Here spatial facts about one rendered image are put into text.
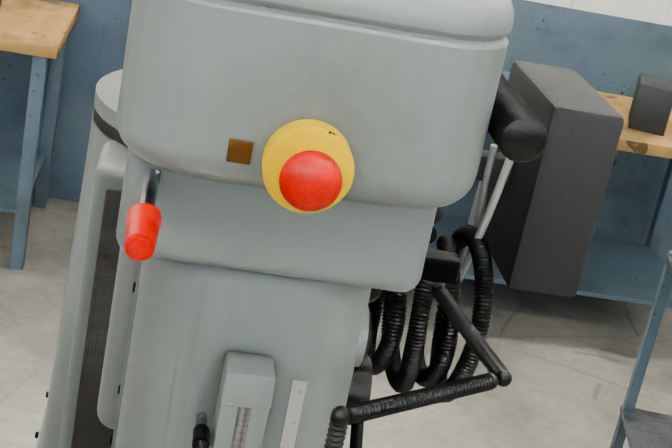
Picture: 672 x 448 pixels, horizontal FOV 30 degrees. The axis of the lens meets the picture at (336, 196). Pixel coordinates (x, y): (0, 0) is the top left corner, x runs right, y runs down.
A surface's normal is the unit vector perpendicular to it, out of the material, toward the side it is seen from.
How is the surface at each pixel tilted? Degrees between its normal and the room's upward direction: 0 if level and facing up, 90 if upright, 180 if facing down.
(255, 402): 90
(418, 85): 90
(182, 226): 90
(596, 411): 0
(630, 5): 90
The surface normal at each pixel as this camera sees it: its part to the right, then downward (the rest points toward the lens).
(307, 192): 0.04, 0.41
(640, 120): -0.22, 0.29
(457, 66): 0.37, 0.37
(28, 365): 0.18, -0.93
